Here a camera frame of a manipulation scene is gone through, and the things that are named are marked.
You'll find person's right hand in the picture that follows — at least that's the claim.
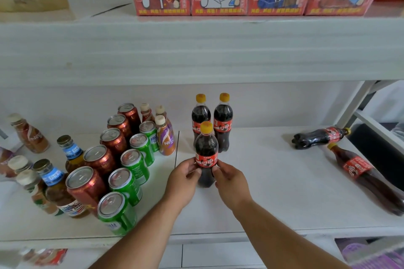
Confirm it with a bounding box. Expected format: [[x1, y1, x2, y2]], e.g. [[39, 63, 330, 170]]
[[211, 160, 253, 213]]

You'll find person's left hand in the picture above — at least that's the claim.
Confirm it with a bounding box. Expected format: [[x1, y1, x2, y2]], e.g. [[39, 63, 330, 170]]
[[164, 157, 202, 211]]

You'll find cola bottle front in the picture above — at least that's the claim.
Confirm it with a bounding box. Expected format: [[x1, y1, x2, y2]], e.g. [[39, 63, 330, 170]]
[[327, 142, 404, 217], [194, 121, 219, 188]]

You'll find cola bottle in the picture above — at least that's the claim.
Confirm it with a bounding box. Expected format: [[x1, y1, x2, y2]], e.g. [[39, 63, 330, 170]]
[[291, 126, 352, 150], [327, 142, 404, 217], [191, 93, 212, 143], [194, 121, 219, 188], [213, 92, 234, 153]]

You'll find white metal shelf rack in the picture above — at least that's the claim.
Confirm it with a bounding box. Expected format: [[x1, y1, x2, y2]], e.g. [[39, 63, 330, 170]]
[[0, 0, 404, 269]]

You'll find person's left forearm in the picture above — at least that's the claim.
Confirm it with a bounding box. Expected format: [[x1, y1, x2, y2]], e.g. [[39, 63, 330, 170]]
[[88, 198, 181, 269]]

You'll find person's right forearm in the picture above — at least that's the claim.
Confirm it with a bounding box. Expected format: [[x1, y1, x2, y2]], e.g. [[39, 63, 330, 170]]
[[233, 199, 351, 269]]

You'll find purple label coffee bottle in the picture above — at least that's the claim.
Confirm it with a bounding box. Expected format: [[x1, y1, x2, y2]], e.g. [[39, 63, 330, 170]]
[[155, 105, 173, 131], [154, 115, 176, 156]]

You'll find red drink can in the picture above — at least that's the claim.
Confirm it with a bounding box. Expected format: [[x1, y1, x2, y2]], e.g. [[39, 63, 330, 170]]
[[83, 144, 118, 181], [99, 127, 128, 161], [117, 103, 142, 135], [65, 166, 108, 217], [106, 114, 133, 146]]

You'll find red label small bottle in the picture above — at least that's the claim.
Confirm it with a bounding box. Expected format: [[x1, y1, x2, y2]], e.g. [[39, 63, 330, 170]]
[[140, 103, 156, 123]]

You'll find blue label beer bottle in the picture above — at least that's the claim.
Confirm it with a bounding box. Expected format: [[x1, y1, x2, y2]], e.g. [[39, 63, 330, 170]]
[[32, 158, 90, 219], [56, 134, 86, 173]]

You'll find small white cap bottle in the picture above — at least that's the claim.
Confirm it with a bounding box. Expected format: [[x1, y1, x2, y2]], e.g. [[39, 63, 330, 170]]
[[7, 155, 34, 175], [16, 169, 64, 217]]

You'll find wrapped pack of small bottles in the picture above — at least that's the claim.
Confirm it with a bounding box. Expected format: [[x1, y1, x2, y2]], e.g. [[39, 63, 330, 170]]
[[19, 248, 69, 267]]

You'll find black cabinet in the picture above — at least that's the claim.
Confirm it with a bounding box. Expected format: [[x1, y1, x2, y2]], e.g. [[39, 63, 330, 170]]
[[348, 122, 404, 190]]

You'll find brown coffee bottle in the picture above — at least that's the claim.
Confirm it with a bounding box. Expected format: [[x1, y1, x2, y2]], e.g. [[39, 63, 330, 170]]
[[7, 113, 51, 154], [0, 147, 16, 179]]

